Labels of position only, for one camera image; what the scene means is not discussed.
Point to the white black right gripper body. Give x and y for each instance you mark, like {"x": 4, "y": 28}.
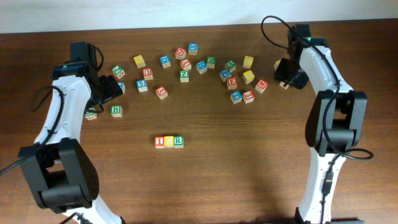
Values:
{"x": 288, "y": 72}

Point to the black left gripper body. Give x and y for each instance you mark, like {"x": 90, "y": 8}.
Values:
{"x": 107, "y": 89}

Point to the red A block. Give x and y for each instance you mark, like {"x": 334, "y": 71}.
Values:
{"x": 284, "y": 85}

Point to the red I block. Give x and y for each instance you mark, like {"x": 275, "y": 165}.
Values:
{"x": 159, "y": 142}

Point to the yellow C block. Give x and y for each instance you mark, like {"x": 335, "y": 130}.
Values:
{"x": 169, "y": 141}

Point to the green R block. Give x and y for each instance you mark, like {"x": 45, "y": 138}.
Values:
{"x": 178, "y": 142}

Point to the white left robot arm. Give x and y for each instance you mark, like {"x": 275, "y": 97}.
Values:
{"x": 60, "y": 175}

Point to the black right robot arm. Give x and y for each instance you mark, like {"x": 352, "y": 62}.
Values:
{"x": 335, "y": 122}

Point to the yellow block far right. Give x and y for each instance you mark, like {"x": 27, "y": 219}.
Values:
{"x": 276, "y": 65}

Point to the blue block left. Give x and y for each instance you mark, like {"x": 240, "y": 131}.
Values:
{"x": 122, "y": 86}

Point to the green J block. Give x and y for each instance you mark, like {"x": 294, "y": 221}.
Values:
{"x": 118, "y": 71}

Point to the green b block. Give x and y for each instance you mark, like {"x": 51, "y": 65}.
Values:
{"x": 116, "y": 111}
{"x": 90, "y": 114}

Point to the red M block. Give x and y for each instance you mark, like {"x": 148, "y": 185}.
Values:
{"x": 261, "y": 85}

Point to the blue 5 block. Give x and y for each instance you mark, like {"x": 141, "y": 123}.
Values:
{"x": 141, "y": 85}

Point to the green B block far left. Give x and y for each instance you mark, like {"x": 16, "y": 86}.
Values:
{"x": 90, "y": 114}

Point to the yellow block middle right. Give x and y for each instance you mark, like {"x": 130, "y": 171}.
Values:
{"x": 248, "y": 76}

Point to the yellow block upper right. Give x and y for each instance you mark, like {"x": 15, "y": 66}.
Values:
{"x": 248, "y": 61}

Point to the yellow block upper left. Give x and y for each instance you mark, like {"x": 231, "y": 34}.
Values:
{"x": 139, "y": 61}

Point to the red U block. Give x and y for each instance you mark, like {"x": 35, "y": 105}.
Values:
{"x": 147, "y": 73}

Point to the red 3 block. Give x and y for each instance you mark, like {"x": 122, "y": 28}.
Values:
{"x": 248, "y": 96}

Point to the red K block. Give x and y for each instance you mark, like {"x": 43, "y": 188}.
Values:
{"x": 161, "y": 92}

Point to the red E block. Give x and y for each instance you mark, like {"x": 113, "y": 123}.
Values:
{"x": 232, "y": 83}

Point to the green V block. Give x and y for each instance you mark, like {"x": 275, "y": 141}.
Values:
{"x": 230, "y": 65}

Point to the blue T block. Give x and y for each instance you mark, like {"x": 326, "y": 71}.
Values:
{"x": 236, "y": 97}

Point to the blue P block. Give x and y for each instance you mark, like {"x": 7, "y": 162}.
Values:
{"x": 224, "y": 74}

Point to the blue D block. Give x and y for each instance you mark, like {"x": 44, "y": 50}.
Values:
{"x": 165, "y": 61}

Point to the green Z block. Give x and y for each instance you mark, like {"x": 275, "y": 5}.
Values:
{"x": 184, "y": 76}

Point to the green N block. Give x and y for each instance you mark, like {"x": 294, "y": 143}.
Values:
{"x": 210, "y": 62}

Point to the red O block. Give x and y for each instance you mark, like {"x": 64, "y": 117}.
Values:
{"x": 180, "y": 53}

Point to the red Y block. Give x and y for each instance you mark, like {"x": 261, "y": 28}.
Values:
{"x": 186, "y": 64}

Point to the blue H block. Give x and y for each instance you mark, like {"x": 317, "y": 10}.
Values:
{"x": 202, "y": 67}

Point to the blue X block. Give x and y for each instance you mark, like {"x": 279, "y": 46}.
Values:
{"x": 192, "y": 48}

